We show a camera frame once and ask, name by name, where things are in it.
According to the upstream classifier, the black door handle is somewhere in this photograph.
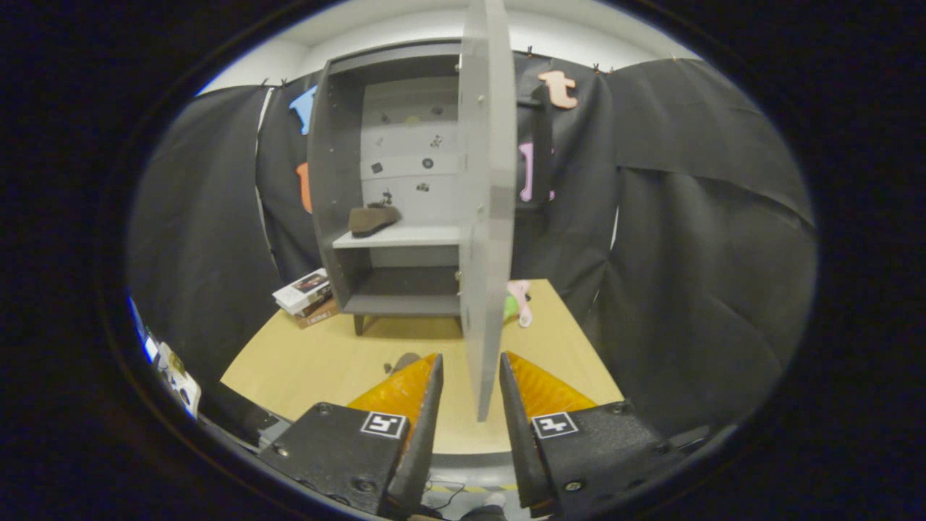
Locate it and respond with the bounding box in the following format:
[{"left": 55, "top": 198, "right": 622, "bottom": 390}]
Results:
[{"left": 515, "top": 98, "right": 555, "bottom": 212}]

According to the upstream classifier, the white printed board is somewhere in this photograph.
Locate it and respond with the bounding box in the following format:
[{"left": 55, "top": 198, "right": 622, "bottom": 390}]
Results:
[{"left": 130, "top": 297, "right": 202, "bottom": 419}]

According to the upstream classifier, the light grey shoe cabinet door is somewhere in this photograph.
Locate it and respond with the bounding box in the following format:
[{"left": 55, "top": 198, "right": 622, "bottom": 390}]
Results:
[{"left": 457, "top": 0, "right": 519, "bottom": 423}]

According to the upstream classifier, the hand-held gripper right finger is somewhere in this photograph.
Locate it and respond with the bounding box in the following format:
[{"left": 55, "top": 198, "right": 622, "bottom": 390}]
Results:
[{"left": 499, "top": 352, "right": 684, "bottom": 519}]

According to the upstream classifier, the grey shoe cabinet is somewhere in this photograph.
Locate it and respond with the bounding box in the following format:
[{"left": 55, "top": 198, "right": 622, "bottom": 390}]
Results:
[{"left": 307, "top": 40, "right": 464, "bottom": 337}]

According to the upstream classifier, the pink and green plush toy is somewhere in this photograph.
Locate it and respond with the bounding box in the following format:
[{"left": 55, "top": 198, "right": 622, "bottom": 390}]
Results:
[{"left": 504, "top": 280, "right": 534, "bottom": 328}]

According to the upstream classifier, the black backdrop cloth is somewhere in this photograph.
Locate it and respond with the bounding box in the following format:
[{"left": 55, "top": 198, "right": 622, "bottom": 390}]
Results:
[{"left": 127, "top": 58, "right": 818, "bottom": 435}]

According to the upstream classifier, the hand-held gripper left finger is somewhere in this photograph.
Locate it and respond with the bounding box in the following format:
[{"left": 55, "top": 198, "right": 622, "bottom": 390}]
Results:
[{"left": 259, "top": 353, "right": 445, "bottom": 518}]

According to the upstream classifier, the brown flat box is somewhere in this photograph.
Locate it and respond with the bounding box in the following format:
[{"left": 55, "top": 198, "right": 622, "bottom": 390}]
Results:
[{"left": 293, "top": 297, "right": 341, "bottom": 330}]

